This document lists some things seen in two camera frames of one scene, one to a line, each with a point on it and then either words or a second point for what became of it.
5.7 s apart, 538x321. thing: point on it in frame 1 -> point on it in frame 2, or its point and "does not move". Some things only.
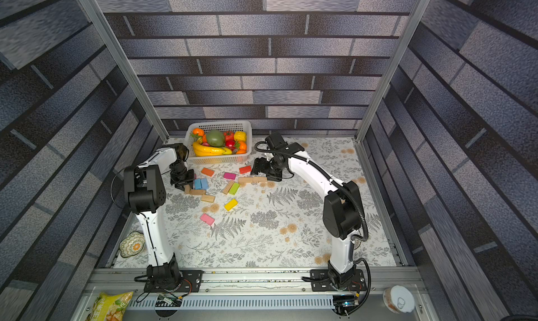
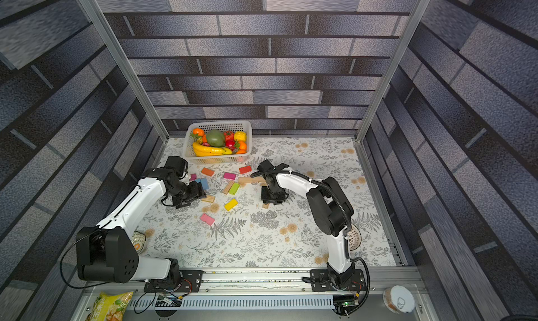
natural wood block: (228, 186) does not move
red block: (245, 169) does not move
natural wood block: (246, 179) does not move
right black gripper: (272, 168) -> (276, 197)
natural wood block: (260, 179) does not move
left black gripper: (179, 183) -> (198, 192)
